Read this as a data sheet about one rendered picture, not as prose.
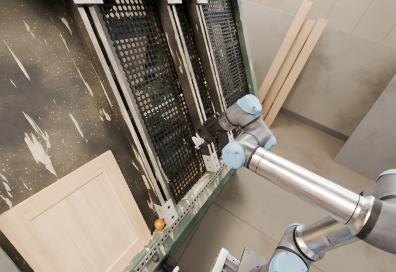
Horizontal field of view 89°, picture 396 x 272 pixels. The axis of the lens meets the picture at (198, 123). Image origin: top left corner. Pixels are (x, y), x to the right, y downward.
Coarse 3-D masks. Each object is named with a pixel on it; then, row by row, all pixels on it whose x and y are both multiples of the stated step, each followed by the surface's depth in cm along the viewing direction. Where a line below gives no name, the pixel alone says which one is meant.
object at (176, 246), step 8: (224, 184) 217; (216, 192) 207; (208, 200) 198; (200, 208) 190; (208, 208) 198; (200, 216) 184; (192, 224) 177; (184, 232) 170; (176, 240) 165; (184, 240) 168; (176, 248) 160
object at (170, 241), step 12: (228, 168) 150; (204, 180) 128; (216, 180) 137; (192, 192) 120; (204, 192) 126; (180, 204) 114; (192, 216) 117; (180, 228) 109; (156, 240) 96; (168, 240) 102; (144, 252) 91; (156, 252) 96; (132, 264) 87; (156, 264) 96
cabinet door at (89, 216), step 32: (96, 160) 77; (64, 192) 69; (96, 192) 77; (128, 192) 88; (0, 224) 56; (32, 224) 62; (64, 224) 69; (96, 224) 77; (128, 224) 88; (32, 256) 62; (64, 256) 69; (96, 256) 77; (128, 256) 88
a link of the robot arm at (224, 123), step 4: (224, 112) 74; (220, 116) 75; (224, 116) 73; (220, 120) 74; (224, 120) 73; (220, 124) 74; (224, 124) 73; (228, 124) 73; (224, 128) 74; (228, 128) 74; (232, 128) 74
